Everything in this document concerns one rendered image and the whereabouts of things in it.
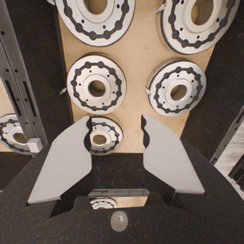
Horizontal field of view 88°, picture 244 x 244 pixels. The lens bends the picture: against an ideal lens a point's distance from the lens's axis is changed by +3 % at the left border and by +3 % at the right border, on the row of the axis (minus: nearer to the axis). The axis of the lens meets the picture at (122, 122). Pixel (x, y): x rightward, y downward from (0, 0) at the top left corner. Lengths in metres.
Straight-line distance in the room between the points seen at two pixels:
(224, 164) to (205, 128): 0.51
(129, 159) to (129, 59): 0.23
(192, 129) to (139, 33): 0.22
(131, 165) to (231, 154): 0.52
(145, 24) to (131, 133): 0.21
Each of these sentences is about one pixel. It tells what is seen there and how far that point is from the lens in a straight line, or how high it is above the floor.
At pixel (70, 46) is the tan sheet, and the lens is 0.26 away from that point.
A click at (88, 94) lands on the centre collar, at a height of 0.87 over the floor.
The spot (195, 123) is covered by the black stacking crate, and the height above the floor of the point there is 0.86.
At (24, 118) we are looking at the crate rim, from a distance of 0.21.
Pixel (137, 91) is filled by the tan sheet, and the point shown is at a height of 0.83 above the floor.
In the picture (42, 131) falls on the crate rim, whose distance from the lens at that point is 0.21.
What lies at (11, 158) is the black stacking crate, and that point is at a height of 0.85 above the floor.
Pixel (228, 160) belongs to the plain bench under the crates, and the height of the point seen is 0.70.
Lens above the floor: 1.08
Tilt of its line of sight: 59 degrees down
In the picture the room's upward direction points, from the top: 174 degrees clockwise
